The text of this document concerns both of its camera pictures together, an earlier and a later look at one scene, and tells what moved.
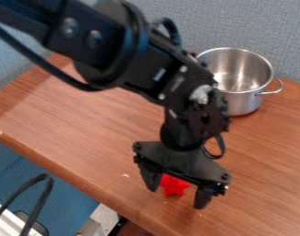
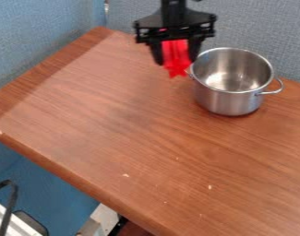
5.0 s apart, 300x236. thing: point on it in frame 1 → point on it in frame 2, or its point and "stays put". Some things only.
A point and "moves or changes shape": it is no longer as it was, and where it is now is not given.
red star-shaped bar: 173,185 moves or changes shape
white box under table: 100,223 stays put
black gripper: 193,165 → 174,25
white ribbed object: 11,221 stays put
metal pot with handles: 242,76 stays put
